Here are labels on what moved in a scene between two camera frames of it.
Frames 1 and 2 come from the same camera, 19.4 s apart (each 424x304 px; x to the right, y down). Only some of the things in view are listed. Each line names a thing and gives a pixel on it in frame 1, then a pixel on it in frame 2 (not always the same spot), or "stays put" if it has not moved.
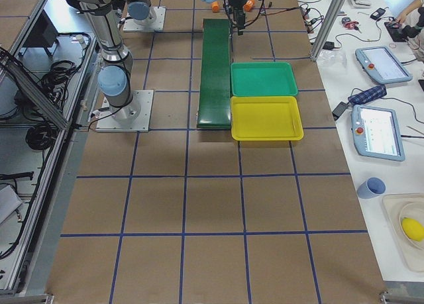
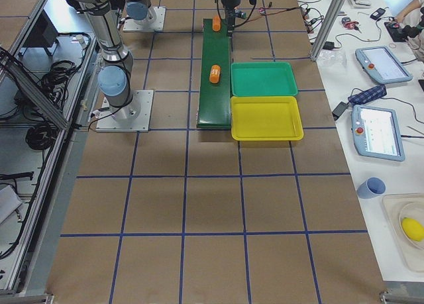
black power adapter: [339, 109] stays put
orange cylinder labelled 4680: [215, 6] to [214, 73]
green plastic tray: [263, 79] stays put
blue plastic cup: [371, 187] stays put
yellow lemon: [413, 229] stays put
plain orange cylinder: [250, 4] to [216, 23]
